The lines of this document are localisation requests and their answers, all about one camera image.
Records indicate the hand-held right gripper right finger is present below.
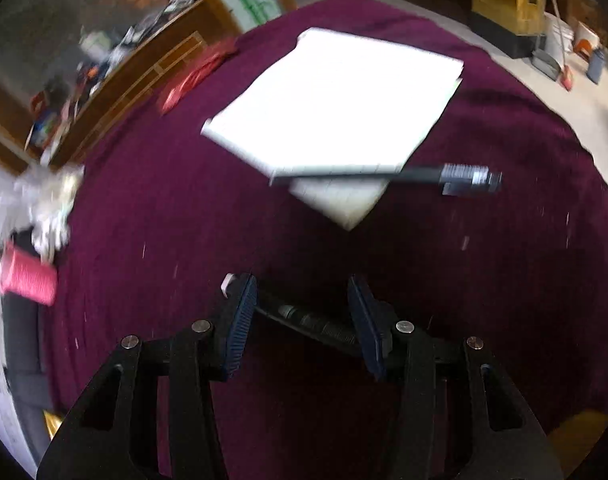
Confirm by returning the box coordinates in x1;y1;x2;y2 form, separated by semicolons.
347;275;564;480

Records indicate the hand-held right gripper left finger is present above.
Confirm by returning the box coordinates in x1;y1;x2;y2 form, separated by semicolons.
36;272;259;480

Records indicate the black pen with ribbed grip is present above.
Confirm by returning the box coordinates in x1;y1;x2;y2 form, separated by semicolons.
221;273;372;358

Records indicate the maroon velvet tablecloth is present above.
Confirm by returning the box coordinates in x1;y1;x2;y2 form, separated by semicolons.
44;0;608;480

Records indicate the slim black pen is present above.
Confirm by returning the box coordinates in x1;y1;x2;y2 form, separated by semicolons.
268;162;503;197

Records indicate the black chair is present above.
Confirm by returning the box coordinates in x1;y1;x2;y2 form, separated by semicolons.
1;230;55;441

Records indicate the white plastic bag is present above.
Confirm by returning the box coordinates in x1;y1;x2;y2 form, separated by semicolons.
0;162;85;263

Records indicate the white notebook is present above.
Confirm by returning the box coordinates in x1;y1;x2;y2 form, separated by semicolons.
201;27;465;231

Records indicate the yellow wooden stool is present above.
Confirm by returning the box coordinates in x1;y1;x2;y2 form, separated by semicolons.
548;409;608;480

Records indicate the red foil packet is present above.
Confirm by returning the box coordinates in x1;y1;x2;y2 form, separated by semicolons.
156;37;239;117

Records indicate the wooden cabinet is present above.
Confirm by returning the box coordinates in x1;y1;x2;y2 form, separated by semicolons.
0;0;207;171

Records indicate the red broom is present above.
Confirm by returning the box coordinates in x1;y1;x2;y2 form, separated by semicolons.
538;0;575;92

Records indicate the grey dustpan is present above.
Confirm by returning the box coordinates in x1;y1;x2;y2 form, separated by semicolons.
530;35;564;81

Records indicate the blue bin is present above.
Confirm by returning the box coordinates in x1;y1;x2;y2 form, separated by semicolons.
585;47;608;84

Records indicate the gold and black cabinet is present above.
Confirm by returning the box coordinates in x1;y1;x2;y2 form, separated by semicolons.
468;0;549;59

